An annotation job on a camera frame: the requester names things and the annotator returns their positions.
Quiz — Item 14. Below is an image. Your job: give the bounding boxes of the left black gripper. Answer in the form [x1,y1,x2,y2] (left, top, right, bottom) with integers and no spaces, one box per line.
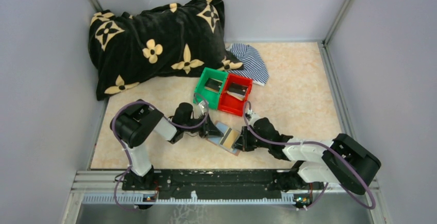
[182,112,224,138]

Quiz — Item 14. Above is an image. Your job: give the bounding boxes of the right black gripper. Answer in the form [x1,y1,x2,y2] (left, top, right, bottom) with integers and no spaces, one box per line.
[232,126,271,152]

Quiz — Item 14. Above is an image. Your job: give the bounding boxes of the pink leather card holder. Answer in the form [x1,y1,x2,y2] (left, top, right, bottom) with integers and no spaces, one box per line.
[207,122,241,156]

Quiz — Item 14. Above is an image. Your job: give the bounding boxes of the black VIP card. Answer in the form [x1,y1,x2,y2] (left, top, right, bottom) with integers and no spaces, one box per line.
[204,78,223,93]

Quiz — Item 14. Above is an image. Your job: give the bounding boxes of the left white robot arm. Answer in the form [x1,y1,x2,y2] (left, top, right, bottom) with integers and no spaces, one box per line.
[110,99,224,190]

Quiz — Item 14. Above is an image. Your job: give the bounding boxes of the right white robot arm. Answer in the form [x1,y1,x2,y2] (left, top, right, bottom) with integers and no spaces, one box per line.
[234,110,381,195]

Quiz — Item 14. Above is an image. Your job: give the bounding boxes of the silver VIP card stack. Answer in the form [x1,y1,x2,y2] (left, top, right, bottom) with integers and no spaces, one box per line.
[227,91,245,101]

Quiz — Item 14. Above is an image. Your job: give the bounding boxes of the green plastic bin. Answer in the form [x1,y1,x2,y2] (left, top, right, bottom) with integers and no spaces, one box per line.
[193,67,228,110]

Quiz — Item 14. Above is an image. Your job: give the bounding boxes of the red plastic bin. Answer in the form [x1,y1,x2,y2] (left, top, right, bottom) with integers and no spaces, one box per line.
[217,74,253,116]

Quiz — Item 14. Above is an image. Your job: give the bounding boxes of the blue striped cloth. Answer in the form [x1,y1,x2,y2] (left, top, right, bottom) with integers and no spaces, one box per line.
[227,43,269,86]

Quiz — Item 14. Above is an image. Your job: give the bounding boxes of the black floral blanket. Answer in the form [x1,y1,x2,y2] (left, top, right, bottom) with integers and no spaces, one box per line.
[88,0,244,100]

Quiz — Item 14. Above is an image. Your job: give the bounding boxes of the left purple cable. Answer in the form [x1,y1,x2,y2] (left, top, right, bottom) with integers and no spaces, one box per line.
[111,93,210,168]

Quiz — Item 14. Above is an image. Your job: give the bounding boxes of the purple cable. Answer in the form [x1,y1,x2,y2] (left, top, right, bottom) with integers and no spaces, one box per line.
[242,100,376,210]
[111,93,210,168]

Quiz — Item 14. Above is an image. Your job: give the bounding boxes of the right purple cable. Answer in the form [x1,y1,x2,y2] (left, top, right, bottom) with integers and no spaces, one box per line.
[242,100,376,210]

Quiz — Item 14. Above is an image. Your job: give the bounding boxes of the white toothed cable rail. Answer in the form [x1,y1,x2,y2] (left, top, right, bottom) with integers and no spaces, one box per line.
[82,191,296,205]

